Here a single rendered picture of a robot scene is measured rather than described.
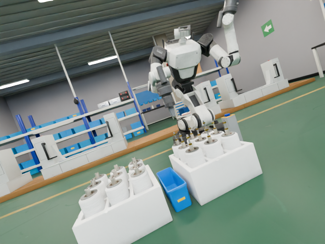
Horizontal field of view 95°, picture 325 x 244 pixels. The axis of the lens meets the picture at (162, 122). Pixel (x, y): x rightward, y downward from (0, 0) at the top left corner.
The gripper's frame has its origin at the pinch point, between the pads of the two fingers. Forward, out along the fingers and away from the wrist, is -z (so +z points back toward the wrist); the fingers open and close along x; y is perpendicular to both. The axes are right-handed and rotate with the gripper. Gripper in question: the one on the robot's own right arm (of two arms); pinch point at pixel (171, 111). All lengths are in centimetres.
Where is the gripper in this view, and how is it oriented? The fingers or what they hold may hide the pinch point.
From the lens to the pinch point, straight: 90.8
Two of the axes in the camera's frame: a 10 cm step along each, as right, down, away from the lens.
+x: 0.5, 0.5, -10.0
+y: 9.4, -3.4, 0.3
